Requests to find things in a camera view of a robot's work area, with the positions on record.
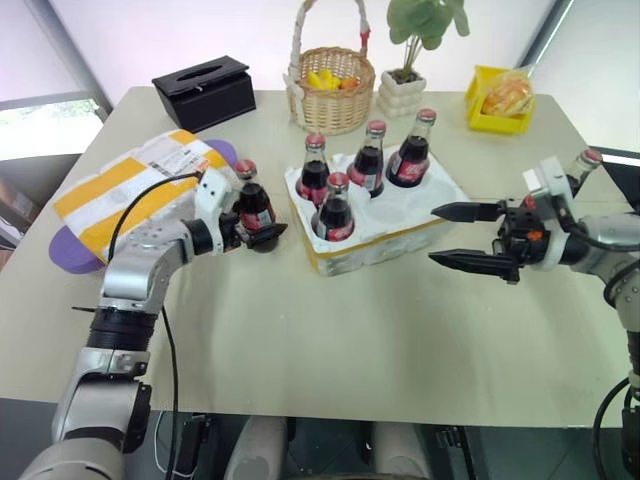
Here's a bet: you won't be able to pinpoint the black tissue box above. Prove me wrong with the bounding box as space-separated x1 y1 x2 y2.
151 55 258 134

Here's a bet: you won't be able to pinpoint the green leafy plant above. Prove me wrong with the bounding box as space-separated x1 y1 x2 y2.
387 0 471 81

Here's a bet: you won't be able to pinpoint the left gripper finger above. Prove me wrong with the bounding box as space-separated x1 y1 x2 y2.
243 223 289 254

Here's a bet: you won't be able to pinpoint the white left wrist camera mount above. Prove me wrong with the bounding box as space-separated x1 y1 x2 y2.
193 167 241 226

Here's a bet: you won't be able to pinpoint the black angular object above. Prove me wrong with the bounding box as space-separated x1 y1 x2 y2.
587 145 640 211

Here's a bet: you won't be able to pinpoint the clear bag of bread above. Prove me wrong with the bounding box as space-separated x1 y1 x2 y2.
479 69 536 119

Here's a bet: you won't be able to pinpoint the thin white cable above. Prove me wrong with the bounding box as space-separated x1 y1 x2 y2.
152 412 174 475

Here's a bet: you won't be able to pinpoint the grey window frame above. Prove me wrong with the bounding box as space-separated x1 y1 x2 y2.
0 0 114 124

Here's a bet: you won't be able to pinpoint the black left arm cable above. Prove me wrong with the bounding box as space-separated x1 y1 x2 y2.
107 171 204 480

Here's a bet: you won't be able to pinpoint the cola bottle with red cap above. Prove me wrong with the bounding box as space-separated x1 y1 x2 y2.
385 108 438 190
347 119 389 200
233 159 277 232
294 132 332 206
314 172 356 243
564 148 605 199

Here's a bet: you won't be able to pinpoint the wicker basket with handle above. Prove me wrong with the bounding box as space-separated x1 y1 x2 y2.
282 0 376 136

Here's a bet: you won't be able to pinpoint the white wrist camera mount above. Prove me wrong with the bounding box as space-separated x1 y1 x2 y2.
193 167 241 226
522 156 581 272

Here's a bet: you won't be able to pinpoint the yellow bananas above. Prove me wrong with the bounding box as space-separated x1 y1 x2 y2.
305 69 342 92

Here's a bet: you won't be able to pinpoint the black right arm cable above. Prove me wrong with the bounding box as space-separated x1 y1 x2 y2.
564 199 640 480

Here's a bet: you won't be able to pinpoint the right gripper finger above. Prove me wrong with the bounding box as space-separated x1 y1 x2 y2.
428 248 519 285
430 201 504 225

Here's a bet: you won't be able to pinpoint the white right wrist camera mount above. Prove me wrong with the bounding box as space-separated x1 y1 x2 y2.
522 156 581 272

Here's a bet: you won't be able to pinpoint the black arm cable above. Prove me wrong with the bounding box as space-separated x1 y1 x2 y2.
107 171 204 480
564 199 640 480

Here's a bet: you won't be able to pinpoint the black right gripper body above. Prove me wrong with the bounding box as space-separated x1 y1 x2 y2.
492 197 551 286

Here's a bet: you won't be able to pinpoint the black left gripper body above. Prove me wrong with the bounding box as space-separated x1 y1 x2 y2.
219 212 252 253

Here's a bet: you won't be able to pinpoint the yellow plastic bin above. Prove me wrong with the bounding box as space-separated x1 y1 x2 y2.
464 64 535 135

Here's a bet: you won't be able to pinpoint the white foam crate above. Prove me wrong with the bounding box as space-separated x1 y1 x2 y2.
283 144 474 278

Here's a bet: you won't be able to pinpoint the white bubble plant pot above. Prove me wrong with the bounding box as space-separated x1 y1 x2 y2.
375 67 428 120

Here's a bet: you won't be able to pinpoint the yellow and white taped box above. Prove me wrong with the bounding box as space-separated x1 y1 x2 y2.
52 128 231 266

